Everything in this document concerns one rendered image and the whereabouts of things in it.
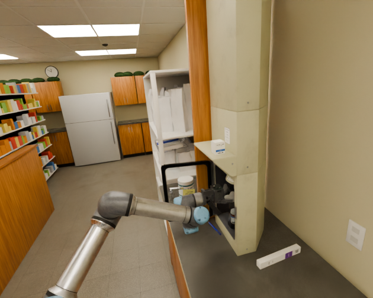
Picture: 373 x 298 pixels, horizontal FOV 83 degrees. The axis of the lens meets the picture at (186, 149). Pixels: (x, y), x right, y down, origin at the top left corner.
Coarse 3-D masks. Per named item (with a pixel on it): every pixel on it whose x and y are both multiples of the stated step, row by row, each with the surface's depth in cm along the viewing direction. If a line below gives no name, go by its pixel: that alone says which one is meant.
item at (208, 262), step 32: (160, 192) 188; (192, 256) 116; (224, 256) 114; (256, 256) 112; (320, 256) 109; (192, 288) 98; (224, 288) 96; (256, 288) 95; (288, 288) 94; (320, 288) 93; (352, 288) 92
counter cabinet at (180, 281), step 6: (168, 222) 189; (168, 228) 199; (168, 234) 210; (174, 246) 167; (174, 252) 175; (174, 258) 183; (174, 264) 192; (180, 264) 144; (174, 270) 202; (180, 270) 150; (180, 276) 156; (180, 282) 162; (180, 288) 169; (186, 288) 128; (180, 294) 178; (186, 294) 133
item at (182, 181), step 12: (168, 168) 128; (180, 168) 129; (192, 168) 129; (204, 168) 130; (168, 180) 130; (180, 180) 131; (192, 180) 132; (204, 180) 132; (168, 192) 133; (180, 192) 133; (192, 192) 134
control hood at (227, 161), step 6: (198, 144) 120; (204, 144) 119; (210, 144) 118; (204, 150) 109; (210, 150) 108; (210, 156) 99; (216, 156) 98; (222, 156) 98; (228, 156) 97; (234, 156) 97; (216, 162) 95; (222, 162) 96; (228, 162) 97; (234, 162) 98; (222, 168) 97; (228, 168) 97; (234, 168) 98; (234, 174) 99
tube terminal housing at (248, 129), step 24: (216, 120) 115; (240, 120) 93; (264, 120) 105; (240, 144) 96; (264, 144) 110; (240, 168) 99; (264, 168) 116; (240, 192) 103; (264, 192) 122; (216, 216) 140; (240, 216) 107; (240, 240) 111
